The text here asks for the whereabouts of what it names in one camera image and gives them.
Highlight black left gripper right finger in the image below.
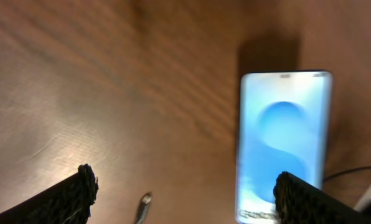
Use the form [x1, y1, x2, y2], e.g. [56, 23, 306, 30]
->
[273, 172, 371, 224]

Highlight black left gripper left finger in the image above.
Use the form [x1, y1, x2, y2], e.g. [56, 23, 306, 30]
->
[0, 164, 98, 224]

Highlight blue Galaxy S25+ smartphone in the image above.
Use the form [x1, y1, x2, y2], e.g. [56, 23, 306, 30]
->
[235, 70, 332, 224]

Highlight black right camera cable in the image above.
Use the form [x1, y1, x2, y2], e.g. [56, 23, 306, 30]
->
[324, 166, 371, 182]

